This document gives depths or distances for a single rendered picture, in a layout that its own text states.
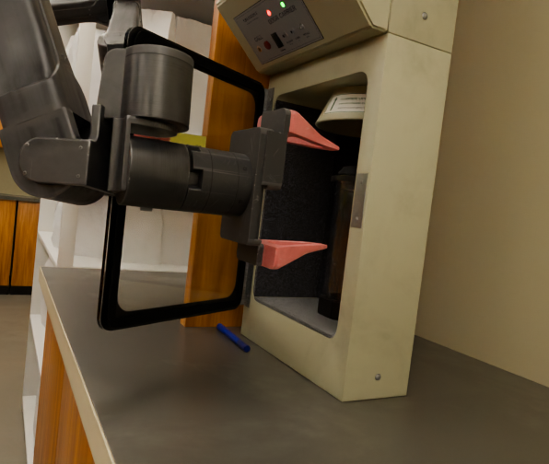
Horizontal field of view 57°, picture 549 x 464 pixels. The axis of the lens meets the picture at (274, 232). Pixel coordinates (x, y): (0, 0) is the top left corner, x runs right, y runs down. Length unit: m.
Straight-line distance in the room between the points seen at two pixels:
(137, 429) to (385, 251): 0.36
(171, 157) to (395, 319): 0.41
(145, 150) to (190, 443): 0.29
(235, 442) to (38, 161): 0.33
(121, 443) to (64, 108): 0.31
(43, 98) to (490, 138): 0.86
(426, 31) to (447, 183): 0.49
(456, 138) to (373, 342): 0.59
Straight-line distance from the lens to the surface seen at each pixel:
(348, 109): 0.76
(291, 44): 0.81
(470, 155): 1.12
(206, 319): 0.97
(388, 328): 0.70
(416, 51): 0.71
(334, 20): 0.71
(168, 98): 0.42
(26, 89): 0.45
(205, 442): 0.55
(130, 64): 0.44
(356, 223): 0.66
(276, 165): 0.44
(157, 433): 0.56
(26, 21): 0.48
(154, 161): 0.41
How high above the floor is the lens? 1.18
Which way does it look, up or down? 3 degrees down
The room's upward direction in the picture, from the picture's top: 7 degrees clockwise
